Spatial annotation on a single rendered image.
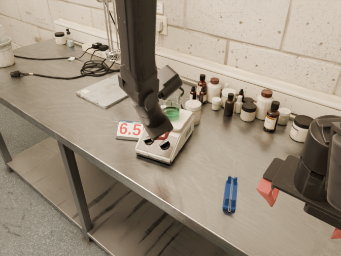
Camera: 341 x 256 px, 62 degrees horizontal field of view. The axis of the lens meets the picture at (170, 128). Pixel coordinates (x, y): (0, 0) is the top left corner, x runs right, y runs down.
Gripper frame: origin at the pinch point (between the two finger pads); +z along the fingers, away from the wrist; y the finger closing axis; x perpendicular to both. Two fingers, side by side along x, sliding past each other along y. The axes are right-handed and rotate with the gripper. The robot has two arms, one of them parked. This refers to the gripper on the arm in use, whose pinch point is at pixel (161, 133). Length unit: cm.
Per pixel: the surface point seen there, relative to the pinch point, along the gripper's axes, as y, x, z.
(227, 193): -22.8, -7.1, 6.9
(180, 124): 3.5, -6.7, 7.5
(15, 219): 41, 95, 74
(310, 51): 6, -60, 13
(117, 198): 24, 39, 82
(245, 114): 2.7, -31.2, 24.4
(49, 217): 33, 78, 78
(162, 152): -1.7, 2.7, 7.5
